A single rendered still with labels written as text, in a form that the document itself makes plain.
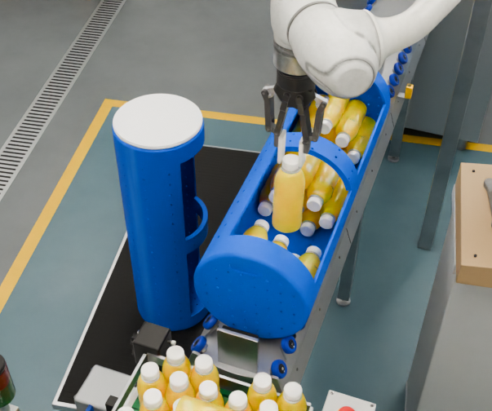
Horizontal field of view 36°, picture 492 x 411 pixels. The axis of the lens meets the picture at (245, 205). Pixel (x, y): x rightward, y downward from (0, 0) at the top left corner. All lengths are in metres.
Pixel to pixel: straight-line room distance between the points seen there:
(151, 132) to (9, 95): 2.20
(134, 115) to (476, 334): 1.21
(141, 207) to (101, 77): 2.11
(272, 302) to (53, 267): 1.79
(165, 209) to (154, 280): 0.35
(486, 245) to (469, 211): 0.12
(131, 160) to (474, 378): 1.23
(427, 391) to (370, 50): 1.51
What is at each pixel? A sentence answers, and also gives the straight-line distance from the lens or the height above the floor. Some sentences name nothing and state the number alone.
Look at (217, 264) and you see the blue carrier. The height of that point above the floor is 1.18.
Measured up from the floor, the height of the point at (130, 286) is 0.15.
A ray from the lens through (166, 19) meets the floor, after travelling 5.01.
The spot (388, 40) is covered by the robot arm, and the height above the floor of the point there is 1.82.
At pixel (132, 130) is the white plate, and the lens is 2.36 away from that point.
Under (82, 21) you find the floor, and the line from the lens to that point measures 5.06.
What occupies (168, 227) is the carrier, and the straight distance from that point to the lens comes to 2.51.
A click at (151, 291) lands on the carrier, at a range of 2.77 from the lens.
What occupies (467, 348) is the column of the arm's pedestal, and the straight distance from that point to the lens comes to 2.35.
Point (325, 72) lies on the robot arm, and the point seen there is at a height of 1.80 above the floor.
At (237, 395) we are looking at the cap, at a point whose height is 1.08.
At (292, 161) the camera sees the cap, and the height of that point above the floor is 1.45.
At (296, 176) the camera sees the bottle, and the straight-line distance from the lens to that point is 1.60.
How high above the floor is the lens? 2.46
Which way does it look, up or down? 43 degrees down
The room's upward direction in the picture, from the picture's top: straight up
